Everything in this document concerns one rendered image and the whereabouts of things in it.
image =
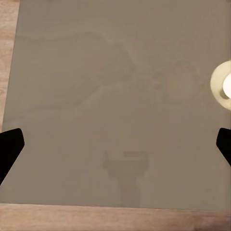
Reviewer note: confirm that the coffee table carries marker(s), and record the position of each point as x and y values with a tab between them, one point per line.
120	103

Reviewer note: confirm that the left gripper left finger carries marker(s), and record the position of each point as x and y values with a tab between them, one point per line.
11	144

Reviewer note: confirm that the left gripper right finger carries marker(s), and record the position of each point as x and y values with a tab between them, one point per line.
224	143

